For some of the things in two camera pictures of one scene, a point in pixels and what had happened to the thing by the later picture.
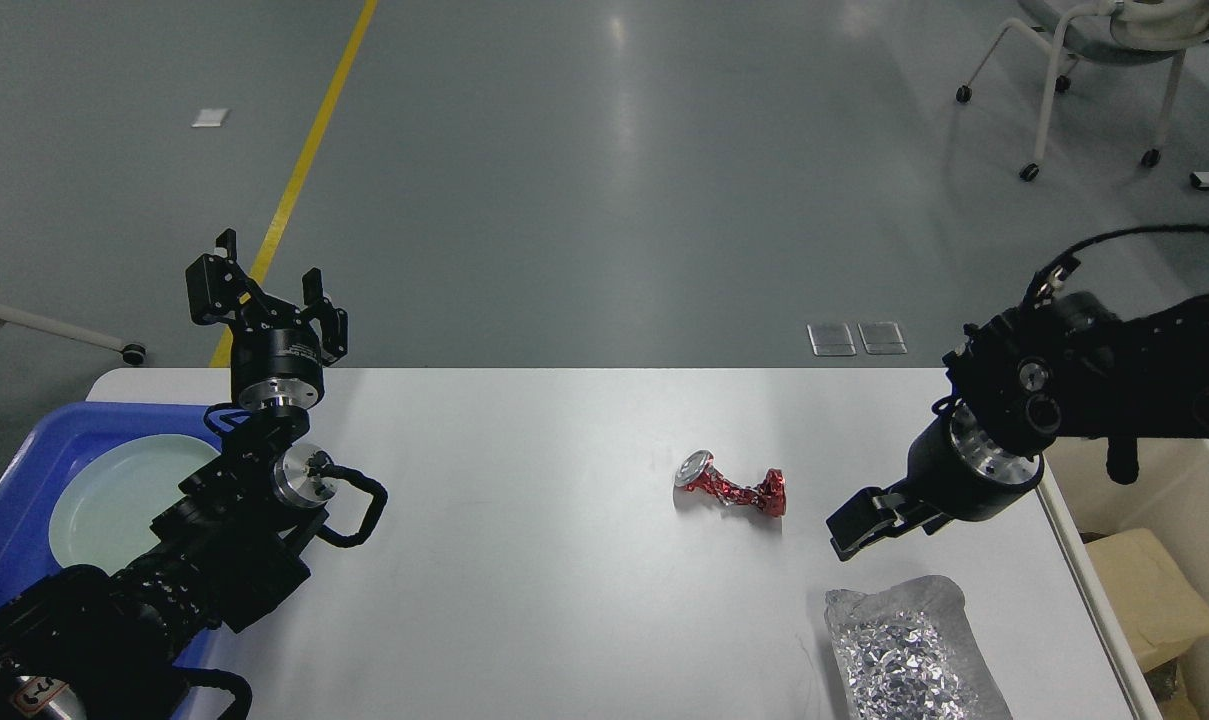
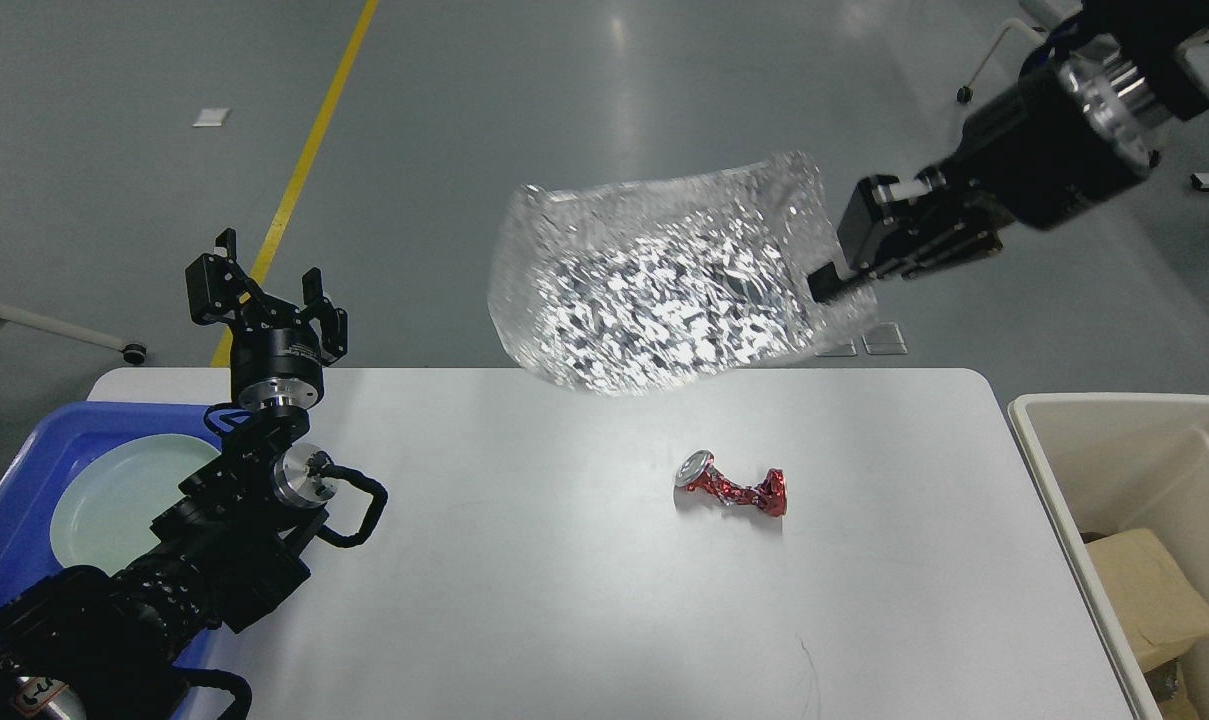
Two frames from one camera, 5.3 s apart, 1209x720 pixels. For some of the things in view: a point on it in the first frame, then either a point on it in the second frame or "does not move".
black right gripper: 953,469 -> 1042,151
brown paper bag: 1157,608 does not move
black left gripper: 280,366 does not move
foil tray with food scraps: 1163,680 does not move
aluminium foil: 909,651 -> 653,284
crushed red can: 696,474 does not move
